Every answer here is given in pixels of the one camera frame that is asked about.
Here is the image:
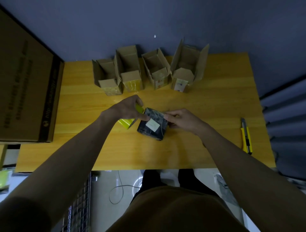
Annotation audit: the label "person's left hand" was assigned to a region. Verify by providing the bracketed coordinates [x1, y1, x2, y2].
[100, 94, 151, 124]

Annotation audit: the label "person's right hand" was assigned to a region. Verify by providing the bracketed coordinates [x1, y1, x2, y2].
[163, 109, 213, 139]

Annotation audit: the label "yellow tape roll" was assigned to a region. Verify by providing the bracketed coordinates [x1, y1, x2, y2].
[117, 104, 145, 130]

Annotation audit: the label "black cardboard box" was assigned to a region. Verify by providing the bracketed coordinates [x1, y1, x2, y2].
[136, 107, 169, 141]

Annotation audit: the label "small carton yellow tape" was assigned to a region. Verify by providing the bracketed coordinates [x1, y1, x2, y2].
[113, 45, 144, 92]

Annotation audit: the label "small carton red label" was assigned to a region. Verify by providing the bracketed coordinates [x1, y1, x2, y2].
[141, 47, 172, 91]

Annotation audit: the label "brown box with white label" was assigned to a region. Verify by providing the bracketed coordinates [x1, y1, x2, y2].
[170, 39, 210, 93]

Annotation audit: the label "person's right forearm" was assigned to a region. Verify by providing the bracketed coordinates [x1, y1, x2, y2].
[198, 125, 306, 232]

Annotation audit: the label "person's left forearm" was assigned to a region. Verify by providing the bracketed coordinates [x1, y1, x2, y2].
[0, 113, 118, 232]

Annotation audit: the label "person's black trousers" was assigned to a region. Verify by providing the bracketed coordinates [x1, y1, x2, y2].
[130, 168, 219, 206]

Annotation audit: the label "person's brown shirt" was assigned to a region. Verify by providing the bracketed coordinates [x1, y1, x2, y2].
[105, 186, 250, 232]

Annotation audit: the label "yellow utility knife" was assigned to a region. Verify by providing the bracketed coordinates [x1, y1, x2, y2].
[240, 117, 253, 155]

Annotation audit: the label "grey pleated curtain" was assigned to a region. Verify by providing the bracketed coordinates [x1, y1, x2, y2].
[259, 74, 306, 180]

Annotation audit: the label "large flat brown carton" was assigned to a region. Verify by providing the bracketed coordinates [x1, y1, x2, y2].
[0, 4, 65, 145]

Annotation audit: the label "white metal rack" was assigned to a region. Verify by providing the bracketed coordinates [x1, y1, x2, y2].
[277, 167, 306, 195]

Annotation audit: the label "yellow-green packet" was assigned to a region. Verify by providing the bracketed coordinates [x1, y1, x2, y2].
[0, 170, 11, 192]

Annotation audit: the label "thin floor cable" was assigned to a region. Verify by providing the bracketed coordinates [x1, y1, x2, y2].
[109, 170, 142, 205]

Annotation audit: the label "metal wire cart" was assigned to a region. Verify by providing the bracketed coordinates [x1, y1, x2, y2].
[61, 173, 98, 232]

